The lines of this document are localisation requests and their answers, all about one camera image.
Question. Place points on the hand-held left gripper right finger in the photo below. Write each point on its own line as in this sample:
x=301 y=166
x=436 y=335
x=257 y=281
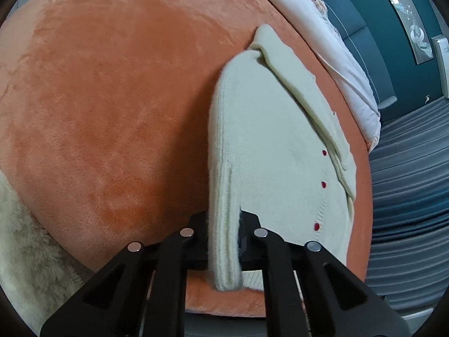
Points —
x=247 y=225

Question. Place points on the white fluffy blanket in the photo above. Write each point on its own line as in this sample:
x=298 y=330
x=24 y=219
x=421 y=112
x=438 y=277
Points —
x=28 y=252

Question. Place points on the cream knit cardigan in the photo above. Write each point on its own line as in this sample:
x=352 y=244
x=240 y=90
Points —
x=277 y=168

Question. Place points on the teal padded headboard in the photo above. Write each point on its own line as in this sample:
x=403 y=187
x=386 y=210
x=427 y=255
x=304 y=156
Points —
x=357 y=24

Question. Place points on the orange plush blanket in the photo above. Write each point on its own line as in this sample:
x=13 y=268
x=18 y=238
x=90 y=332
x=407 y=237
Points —
x=115 y=105

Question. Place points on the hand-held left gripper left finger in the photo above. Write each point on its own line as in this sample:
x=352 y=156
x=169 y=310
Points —
x=197 y=225

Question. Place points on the silver patterned wall panel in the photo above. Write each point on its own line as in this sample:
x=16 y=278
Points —
x=408 y=14

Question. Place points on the pink frilled pillow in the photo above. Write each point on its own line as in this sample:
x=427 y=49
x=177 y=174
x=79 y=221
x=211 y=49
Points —
x=320 y=5

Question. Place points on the white wall switch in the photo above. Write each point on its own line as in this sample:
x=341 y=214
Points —
x=442 y=66

